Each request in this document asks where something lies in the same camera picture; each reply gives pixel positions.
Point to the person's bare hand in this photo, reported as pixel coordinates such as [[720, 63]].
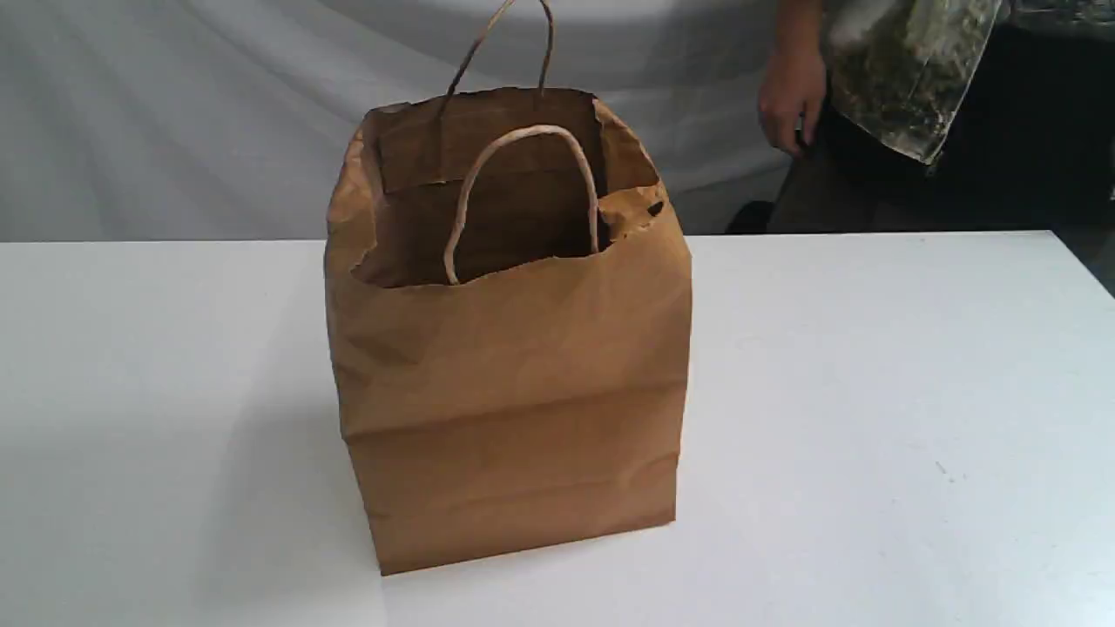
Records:
[[791, 98]]

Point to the brown paper bag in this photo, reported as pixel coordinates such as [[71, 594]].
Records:
[[509, 302]]

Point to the person's camouflage jacket torso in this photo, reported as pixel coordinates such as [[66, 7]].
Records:
[[958, 116]]

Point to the white backdrop cloth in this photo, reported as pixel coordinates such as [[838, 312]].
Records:
[[228, 119]]

